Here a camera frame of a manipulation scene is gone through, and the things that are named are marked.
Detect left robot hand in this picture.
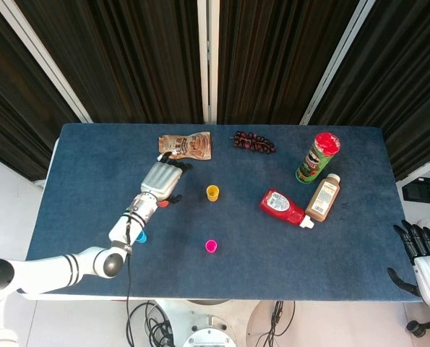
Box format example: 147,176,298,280
139,151,194,209

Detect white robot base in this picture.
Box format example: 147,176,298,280
155,299,261,347

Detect brown spout pouch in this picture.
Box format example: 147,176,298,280
155,132,213,163

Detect black electronic device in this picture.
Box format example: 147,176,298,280
403,176,430,203

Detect dark red grape bunch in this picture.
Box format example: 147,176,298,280
231,130,277,155

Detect blue velvet tablecloth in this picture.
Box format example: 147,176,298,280
25,122,423,303

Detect red ketchup bottle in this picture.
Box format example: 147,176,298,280
260,187,315,230

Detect dark brown pleated curtain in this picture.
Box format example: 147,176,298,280
0,0,430,181

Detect brown juice bottle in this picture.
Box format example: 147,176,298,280
304,173,341,222

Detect green Pringles can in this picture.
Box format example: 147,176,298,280
295,132,342,185

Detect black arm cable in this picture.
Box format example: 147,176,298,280
122,213,134,347

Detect white upright frame post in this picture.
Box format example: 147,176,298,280
197,0,220,125

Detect black cable bundle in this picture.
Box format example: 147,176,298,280
126,300,176,347
254,299,296,347

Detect white slanted frame post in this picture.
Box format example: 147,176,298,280
299,0,373,127
0,0,93,124

